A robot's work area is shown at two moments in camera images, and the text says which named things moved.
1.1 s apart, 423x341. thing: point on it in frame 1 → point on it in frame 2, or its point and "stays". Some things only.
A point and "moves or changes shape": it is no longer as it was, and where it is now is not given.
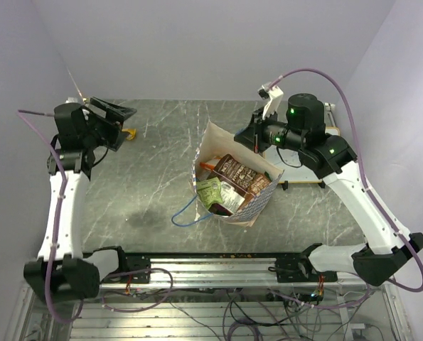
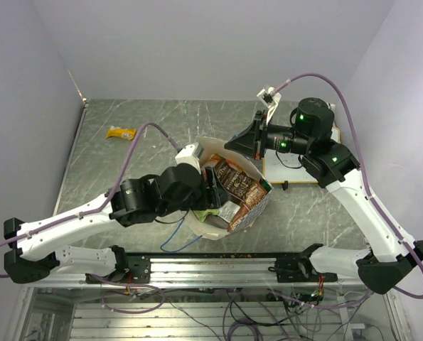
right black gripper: x=252 y=136 stays
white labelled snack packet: x=231 y=199 → x=228 y=211
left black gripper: x=116 y=136 → x=215 y=195
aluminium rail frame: x=269 y=295 stays
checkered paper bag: x=229 y=182 → x=210 y=147
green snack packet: x=210 y=192 moves or changes shape
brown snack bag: x=248 y=182 stays
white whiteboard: x=288 y=160 stays
